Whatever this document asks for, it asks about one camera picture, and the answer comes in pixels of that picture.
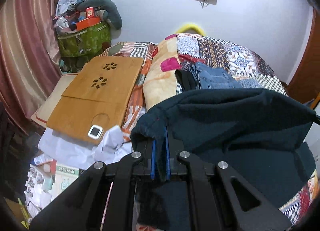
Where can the white crumpled cloth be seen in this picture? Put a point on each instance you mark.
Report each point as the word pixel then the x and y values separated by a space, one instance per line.
pixel 79 154

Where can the green patterned storage bag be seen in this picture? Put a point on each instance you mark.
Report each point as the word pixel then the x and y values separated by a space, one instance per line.
pixel 88 41

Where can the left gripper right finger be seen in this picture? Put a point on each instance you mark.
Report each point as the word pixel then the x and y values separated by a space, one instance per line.
pixel 219 197

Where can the dark teal sweatpants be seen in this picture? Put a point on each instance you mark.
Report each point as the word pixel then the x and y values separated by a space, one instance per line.
pixel 259 132

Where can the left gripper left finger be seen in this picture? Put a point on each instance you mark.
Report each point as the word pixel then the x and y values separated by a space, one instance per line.
pixel 101 198

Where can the wooden lap desk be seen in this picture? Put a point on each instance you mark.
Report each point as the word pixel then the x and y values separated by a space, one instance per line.
pixel 98 95

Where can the folded blue jeans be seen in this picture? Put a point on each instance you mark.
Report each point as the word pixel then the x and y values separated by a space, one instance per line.
pixel 200 76

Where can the white square gadget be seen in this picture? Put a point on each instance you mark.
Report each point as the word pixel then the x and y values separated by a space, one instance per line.
pixel 95 132

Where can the patchwork patterned bedspread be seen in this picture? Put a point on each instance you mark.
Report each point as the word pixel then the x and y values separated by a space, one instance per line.
pixel 240 62

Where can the striped maroon curtain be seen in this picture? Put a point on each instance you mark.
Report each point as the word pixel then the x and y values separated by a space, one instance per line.
pixel 29 57

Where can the yellow round object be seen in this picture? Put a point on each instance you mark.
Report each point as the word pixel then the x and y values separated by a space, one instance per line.
pixel 191 27

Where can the orange red box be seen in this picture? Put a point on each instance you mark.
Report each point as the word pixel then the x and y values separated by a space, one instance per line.
pixel 87 22

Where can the grey plush toy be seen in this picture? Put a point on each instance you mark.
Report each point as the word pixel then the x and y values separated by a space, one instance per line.
pixel 110 14

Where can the cream floral blanket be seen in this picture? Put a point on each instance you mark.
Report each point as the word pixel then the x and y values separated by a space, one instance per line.
pixel 160 82

